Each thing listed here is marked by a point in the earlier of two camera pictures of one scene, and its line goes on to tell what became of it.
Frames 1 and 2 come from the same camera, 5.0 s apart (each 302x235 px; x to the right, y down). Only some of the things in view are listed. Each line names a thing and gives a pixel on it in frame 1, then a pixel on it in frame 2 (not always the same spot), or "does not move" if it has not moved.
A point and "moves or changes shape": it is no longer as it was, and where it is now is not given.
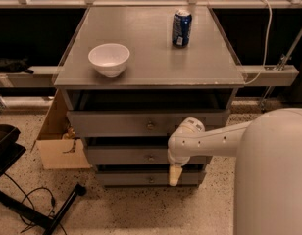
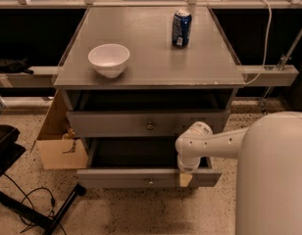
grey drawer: [137, 156] moves or changes shape
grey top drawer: [138, 122] does not move
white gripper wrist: [178, 160] → [188, 166]
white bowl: [110, 59] does not move
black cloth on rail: [8, 65] does not move
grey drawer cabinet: [129, 76] does not move
